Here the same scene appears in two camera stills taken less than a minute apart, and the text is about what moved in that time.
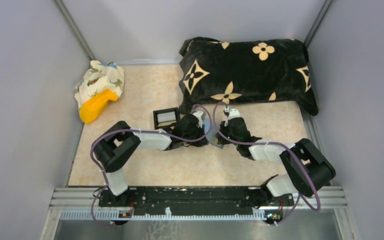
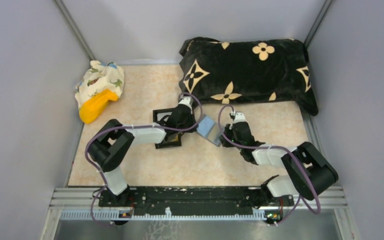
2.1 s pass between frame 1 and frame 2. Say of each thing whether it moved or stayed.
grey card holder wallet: stayed
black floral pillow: stayed
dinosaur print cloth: stayed
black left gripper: moved
